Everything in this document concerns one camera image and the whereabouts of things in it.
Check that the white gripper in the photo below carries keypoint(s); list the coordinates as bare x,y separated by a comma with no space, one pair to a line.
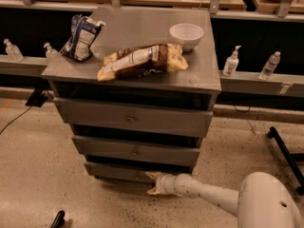
164,183

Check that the grey bottom drawer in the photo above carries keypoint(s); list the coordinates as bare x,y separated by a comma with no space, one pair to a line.
131,172

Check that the grey drawer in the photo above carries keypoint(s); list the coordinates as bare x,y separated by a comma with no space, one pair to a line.
163,120
131,172
136,151

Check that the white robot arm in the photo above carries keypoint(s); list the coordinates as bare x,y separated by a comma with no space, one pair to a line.
262,201

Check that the grey middle drawer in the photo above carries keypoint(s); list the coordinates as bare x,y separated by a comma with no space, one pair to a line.
136,151

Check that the grey top drawer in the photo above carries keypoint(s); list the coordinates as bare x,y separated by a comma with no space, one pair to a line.
163,120

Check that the grey drawer cabinet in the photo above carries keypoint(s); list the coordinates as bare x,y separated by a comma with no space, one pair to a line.
127,27

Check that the black object bottom edge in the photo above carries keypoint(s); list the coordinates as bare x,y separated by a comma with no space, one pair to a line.
59,220

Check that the yellow brown chip bag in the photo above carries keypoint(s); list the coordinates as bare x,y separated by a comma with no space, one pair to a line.
142,61

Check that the black stand leg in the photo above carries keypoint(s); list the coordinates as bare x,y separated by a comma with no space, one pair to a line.
292,159

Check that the white pump bottle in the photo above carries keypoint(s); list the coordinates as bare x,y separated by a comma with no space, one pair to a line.
231,63

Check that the black floor box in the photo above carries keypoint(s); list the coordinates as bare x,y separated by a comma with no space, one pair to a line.
37,98

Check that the white bowl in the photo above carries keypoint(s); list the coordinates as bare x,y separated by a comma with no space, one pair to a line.
187,35

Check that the clear water bottle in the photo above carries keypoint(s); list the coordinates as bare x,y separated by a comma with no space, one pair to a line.
270,66

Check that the clear pump bottle near cabinet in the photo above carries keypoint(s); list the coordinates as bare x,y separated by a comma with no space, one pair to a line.
50,51

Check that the blue white snack bag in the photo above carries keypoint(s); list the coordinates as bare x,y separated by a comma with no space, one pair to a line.
84,31

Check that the clear pump bottle far left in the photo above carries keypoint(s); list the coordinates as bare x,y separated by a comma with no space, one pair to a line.
13,51

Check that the grey shelf rail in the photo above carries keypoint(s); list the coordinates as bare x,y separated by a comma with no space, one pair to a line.
253,83

